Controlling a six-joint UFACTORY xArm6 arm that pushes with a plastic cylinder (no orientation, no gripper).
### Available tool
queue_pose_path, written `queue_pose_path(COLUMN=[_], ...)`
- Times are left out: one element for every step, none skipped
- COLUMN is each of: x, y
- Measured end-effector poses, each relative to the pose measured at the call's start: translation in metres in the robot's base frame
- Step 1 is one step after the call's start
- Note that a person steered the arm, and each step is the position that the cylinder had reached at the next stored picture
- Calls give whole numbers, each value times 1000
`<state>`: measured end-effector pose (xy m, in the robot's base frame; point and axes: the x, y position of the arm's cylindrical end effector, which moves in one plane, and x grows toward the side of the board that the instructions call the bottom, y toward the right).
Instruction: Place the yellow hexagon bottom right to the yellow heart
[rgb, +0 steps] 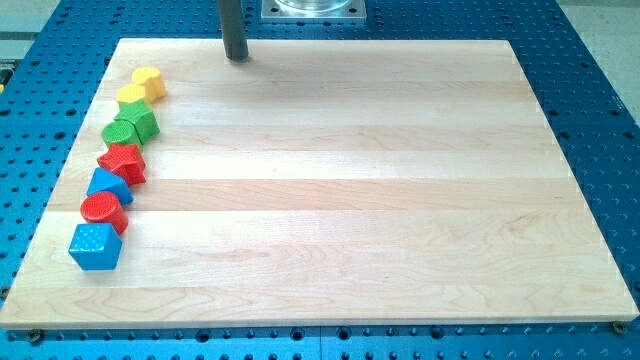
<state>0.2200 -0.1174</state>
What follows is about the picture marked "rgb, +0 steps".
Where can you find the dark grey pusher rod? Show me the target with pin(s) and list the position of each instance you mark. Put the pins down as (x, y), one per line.
(233, 30)

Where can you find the yellow heart block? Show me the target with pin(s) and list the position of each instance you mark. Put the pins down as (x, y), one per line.
(151, 79)

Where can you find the yellow hexagon block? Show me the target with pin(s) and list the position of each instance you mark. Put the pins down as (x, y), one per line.
(132, 93)

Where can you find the green cube block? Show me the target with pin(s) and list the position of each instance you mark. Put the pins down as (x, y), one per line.
(141, 117)

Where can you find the green cylinder block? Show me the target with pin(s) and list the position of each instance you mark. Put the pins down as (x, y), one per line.
(121, 132)

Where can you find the red star block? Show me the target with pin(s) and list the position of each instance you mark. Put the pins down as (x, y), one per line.
(125, 161)

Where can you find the wooden board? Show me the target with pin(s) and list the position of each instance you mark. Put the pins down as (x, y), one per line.
(327, 182)

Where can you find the blue triangle block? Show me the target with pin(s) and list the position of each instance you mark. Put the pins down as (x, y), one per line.
(104, 181)

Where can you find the red cylinder block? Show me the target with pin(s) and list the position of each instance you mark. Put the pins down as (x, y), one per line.
(105, 207)

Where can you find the blue cube block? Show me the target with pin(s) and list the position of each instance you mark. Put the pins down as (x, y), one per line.
(95, 246)

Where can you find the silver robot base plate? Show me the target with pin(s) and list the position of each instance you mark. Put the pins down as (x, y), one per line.
(313, 10)

